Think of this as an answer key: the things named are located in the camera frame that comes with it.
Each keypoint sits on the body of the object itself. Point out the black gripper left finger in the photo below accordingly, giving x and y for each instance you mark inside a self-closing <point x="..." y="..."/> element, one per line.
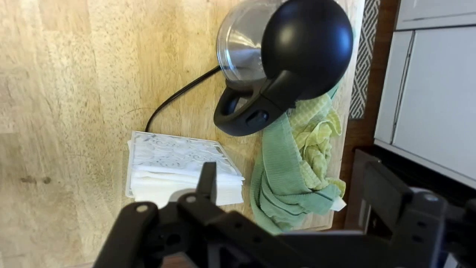
<point x="149" y="232"/>

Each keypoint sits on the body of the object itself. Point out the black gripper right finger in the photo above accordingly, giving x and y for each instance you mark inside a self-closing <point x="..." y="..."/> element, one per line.
<point x="421" y="227"/>

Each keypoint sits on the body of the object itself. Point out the black glass electric kettle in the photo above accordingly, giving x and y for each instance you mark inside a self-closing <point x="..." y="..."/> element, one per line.
<point x="306" y="44"/>

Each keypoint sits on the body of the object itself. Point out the white dishwasher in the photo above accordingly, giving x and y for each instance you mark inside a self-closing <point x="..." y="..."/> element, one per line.
<point x="436" y="98"/>

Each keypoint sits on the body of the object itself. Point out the green dish towel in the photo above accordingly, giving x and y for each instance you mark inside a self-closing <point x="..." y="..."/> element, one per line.
<point x="287" y="172"/>

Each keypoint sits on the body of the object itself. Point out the patterned floor rug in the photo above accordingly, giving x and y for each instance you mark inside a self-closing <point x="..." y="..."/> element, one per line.
<point x="366" y="53"/>

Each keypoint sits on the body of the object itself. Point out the white kitchen base cabinet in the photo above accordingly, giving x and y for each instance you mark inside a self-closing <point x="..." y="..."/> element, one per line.
<point x="436" y="11"/>

